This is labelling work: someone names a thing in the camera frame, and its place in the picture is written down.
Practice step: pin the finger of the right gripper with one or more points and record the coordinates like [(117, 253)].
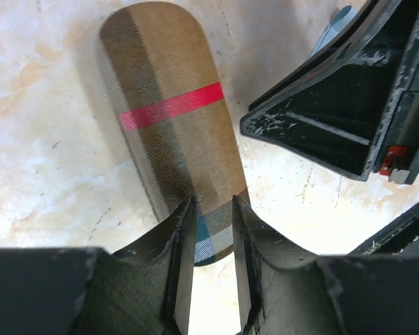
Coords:
[(333, 109)]

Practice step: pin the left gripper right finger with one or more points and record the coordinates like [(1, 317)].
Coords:
[(286, 289)]

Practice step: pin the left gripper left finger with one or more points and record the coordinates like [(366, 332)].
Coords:
[(143, 288)]

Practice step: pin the brown striped glasses case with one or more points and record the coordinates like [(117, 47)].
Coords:
[(166, 93)]

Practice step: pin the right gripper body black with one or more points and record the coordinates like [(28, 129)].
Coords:
[(398, 159)]

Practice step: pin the light blue cloth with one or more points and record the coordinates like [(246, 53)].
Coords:
[(336, 25)]

